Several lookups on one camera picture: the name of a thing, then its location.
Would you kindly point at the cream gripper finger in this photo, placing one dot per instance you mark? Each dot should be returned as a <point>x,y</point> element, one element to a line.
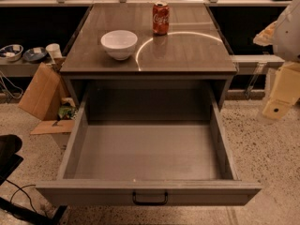
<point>265,37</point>
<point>285,91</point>

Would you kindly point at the red coke can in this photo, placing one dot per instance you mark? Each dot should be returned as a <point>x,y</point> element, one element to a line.
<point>161,14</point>

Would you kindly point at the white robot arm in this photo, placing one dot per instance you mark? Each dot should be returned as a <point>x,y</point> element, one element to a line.
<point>284,36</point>

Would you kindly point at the open grey top drawer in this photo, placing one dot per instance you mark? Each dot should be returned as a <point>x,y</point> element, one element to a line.
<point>148,141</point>

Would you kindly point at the grey low shelf right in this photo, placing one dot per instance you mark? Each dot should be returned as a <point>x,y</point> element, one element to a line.
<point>248,64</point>

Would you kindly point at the grey low shelf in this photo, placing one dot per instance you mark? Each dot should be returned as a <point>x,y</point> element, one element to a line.
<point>23,69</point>
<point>248,64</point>

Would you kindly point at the grey cabinet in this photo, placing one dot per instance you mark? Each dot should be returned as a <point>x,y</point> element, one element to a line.
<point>193,48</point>

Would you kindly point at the white ceramic bowl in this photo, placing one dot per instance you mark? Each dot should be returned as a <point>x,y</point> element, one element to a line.
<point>119,44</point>

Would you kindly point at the white paper cup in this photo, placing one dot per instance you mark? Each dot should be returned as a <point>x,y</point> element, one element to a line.
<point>54,50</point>

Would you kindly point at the green snack bag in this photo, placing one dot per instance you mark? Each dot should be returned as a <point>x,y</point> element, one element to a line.
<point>66,112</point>

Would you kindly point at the brown cardboard box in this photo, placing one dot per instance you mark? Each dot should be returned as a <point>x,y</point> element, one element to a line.
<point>43,98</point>

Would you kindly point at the dark blue plate bowl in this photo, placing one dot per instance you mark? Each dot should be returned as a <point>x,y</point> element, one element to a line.
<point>35,55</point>

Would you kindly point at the grey low shelf left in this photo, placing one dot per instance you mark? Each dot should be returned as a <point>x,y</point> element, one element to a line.
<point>23,69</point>

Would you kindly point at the blue patterned bowl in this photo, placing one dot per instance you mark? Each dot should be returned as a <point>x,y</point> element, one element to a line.
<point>11,52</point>

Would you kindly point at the black chair base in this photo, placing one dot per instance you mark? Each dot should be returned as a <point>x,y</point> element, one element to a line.
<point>9,160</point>

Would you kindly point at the black drawer handle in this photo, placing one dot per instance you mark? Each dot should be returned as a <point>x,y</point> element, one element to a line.
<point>150,199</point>

